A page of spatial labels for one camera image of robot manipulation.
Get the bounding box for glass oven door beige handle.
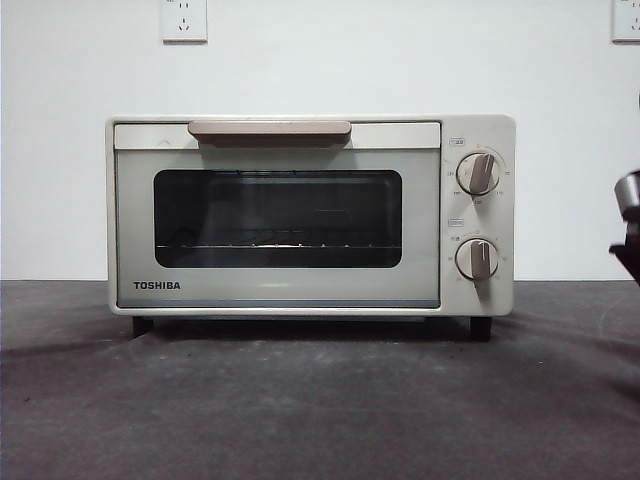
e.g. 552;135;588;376
113;119;442;310

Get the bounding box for white Toshiba toaster oven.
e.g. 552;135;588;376
104;113;517;343

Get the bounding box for beige oven knob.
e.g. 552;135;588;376
454;237;500;282
457;152;504;197

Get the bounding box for metal wire oven rack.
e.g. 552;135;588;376
154;227;401;251

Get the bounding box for white wall socket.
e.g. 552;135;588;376
612;0;640;44
160;0;209;44

